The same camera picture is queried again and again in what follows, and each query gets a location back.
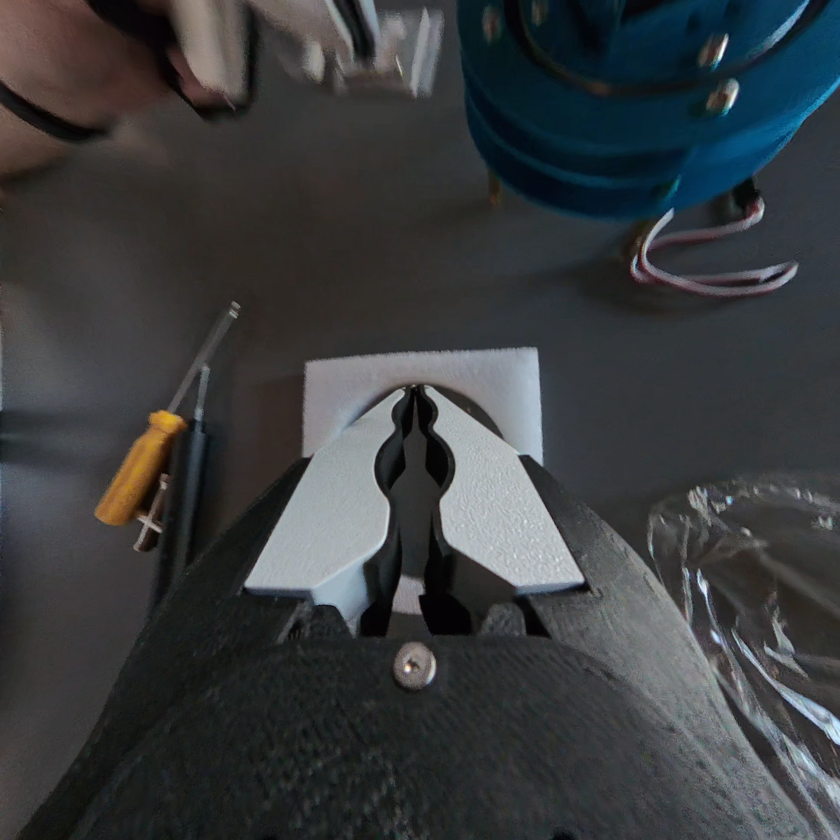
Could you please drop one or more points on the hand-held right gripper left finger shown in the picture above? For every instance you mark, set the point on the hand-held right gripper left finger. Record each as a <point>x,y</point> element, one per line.
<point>328,525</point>

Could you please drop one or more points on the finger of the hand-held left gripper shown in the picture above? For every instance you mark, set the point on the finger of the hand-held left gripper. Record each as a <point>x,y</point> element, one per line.
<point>371,26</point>
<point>295,26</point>

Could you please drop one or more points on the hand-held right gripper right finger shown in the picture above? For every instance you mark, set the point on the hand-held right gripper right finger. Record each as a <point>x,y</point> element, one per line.
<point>505,525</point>

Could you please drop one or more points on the white foam frame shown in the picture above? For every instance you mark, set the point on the white foam frame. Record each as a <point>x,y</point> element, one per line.
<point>499,394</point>

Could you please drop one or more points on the black electric screwdriver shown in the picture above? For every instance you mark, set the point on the black electric screwdriver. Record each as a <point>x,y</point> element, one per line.
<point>190,485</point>

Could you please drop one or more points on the blue toy robot arm base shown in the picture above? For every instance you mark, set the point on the blue toy robot arm base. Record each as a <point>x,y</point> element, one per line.
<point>590,131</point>

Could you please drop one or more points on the dark grey desk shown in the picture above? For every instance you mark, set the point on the dark grey desk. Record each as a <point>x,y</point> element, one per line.
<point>394,229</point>

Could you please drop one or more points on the person's left hand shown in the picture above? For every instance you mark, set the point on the person's left hand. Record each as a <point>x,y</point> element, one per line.
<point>98,46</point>

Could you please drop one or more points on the metal cross wrench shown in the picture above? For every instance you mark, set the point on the metal cross wrench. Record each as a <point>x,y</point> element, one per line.
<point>152,518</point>

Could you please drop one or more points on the black wrist band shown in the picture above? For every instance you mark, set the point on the black wrist band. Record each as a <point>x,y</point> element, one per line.
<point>33,118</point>

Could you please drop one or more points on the crumpled clear plastic wrap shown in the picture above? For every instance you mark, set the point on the crumpled clear plastic wrap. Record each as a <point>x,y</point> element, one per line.
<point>754,590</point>

